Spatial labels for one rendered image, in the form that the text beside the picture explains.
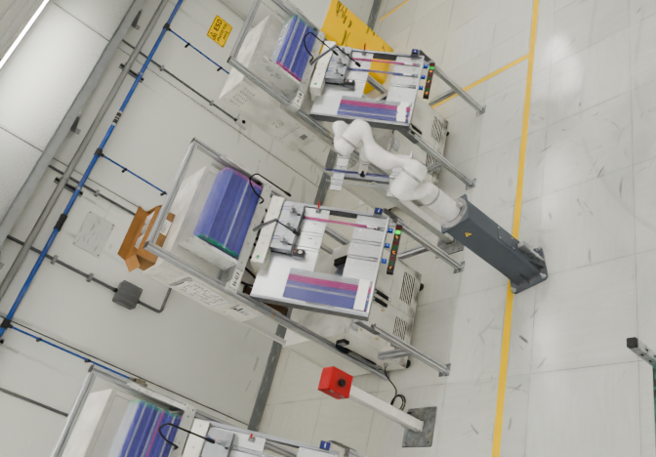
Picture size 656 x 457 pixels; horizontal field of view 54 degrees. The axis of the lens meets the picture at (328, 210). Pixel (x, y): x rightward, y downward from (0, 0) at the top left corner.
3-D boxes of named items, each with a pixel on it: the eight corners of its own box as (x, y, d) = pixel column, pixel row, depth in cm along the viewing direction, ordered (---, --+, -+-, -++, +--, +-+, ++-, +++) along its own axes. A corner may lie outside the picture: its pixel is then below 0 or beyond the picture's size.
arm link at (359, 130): (413, 194, 347) (431, 170, 345) (411, 191, 335) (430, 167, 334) (342, 141, 358) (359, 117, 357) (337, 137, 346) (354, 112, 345)
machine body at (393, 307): (428, 278, 458) (366, 236, 430) (412, 371, 421) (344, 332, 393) (366, 295, 504) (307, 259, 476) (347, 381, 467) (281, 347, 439)
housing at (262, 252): (287, 209, 420) (284, 196, 409) (266, 274, 395) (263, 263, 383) (275, 207, 422) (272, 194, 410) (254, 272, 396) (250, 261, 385)
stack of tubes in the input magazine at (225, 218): (263, 187, 403) (228, 164, 390) (238, 257, 376) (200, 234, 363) (252, 193, 412) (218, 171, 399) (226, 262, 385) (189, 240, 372)
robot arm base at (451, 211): (466, 192, 359) (443, 175, 351) (468, 218, 346) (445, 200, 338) (439, 209, 370) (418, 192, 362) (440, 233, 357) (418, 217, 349)
